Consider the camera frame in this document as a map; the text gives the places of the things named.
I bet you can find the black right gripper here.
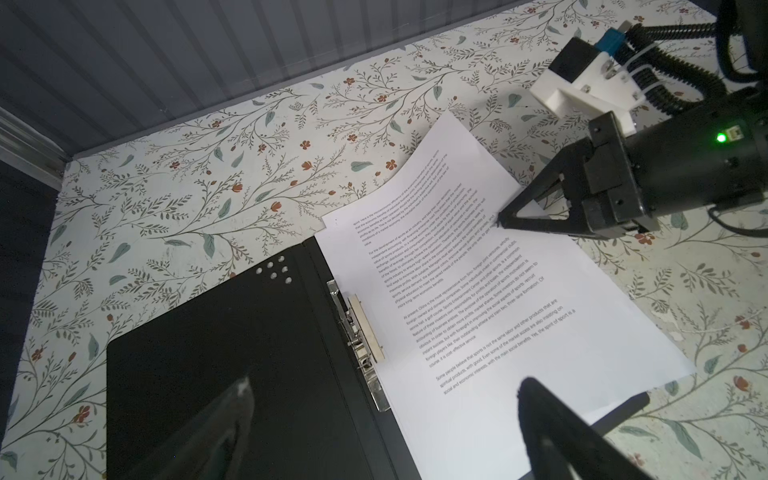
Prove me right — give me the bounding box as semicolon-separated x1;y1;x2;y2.
497;87;767;239

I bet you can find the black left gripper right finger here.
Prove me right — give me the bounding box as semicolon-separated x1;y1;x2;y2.
518;377;650;479

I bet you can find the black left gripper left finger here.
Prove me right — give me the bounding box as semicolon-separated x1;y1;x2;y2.
122;377;254;479

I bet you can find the red folder black inside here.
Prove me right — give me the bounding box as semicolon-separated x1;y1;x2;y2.
107;239;425;479

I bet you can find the printed paper sheet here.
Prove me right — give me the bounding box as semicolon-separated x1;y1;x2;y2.
316;113;694;479

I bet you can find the floral patterned table mat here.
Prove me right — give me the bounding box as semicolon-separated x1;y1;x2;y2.
1;1;767;479

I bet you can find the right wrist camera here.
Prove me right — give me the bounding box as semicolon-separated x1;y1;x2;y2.
529;22;645;137

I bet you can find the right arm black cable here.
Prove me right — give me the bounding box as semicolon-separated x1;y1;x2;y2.
617;0;768;115

